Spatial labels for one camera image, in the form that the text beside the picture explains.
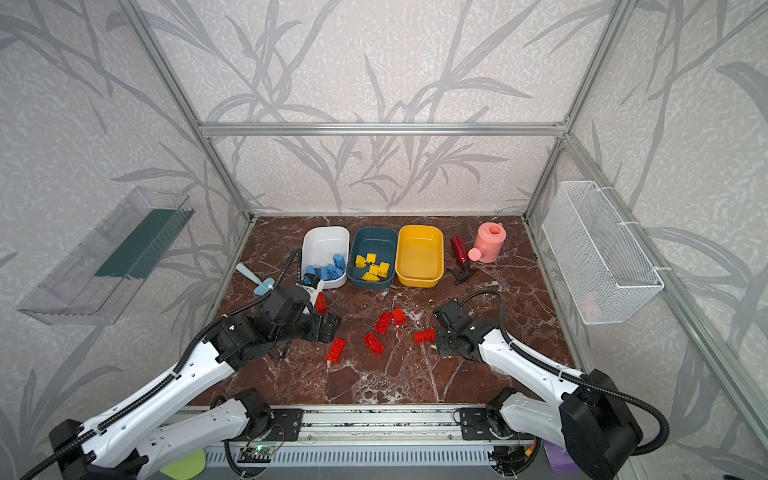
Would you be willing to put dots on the small red lego brick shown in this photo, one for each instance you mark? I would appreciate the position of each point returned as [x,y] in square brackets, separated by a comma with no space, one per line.
[399,316]

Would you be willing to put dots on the white wire mesh basket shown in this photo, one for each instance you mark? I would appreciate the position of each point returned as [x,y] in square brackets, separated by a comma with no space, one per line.
[607,272]

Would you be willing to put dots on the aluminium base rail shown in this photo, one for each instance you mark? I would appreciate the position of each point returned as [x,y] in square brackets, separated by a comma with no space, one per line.
[337,436]

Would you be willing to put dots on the purple toy shovel pink handle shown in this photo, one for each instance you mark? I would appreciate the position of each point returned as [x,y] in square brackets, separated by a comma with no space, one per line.
[559,459]

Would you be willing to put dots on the white plastic bin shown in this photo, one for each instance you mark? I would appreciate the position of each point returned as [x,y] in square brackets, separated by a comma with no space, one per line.
[320,244]

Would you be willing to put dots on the long red lego brick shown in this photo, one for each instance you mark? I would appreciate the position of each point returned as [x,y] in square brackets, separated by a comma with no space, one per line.
[336,350]

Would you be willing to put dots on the pink toy watering can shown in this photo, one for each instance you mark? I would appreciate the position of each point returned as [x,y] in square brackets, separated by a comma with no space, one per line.
[488,243]

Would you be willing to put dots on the green toy spade wooden handle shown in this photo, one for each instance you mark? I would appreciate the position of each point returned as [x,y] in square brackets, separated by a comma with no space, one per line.
[187,468]

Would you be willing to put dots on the light blue toy trowel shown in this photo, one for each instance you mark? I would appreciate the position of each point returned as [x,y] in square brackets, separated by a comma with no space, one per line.
[262,287]

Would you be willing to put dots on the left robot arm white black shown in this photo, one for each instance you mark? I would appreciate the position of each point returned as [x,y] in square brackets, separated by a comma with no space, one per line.
[132,440]

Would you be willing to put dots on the small yellow lego brick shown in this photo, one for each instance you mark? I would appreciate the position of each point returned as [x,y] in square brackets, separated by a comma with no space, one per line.
[383,270]

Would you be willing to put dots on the dark teal plastic bin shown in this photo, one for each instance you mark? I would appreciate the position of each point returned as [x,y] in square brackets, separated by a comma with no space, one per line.
[382,241]

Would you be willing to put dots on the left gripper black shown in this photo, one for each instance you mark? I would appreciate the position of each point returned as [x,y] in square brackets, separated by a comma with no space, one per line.
[327,327]

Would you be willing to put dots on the yellow plastic bin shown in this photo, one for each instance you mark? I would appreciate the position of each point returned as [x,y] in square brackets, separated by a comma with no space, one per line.
[420,256]

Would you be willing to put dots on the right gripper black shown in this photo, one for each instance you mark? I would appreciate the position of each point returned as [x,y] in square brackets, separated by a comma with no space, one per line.
[448,346]

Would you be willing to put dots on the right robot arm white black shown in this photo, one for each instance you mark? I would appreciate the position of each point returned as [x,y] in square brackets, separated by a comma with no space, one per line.
[585,414]

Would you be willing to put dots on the clear plastic wall shelf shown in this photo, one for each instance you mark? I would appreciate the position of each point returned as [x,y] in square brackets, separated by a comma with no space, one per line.
[94,284]

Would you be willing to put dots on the red and black hand tool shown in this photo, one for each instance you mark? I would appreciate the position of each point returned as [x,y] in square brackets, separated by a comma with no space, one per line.
[465,271]

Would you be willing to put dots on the yellow long lego brick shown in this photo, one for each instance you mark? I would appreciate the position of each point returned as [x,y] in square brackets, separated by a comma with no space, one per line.
[369,277]

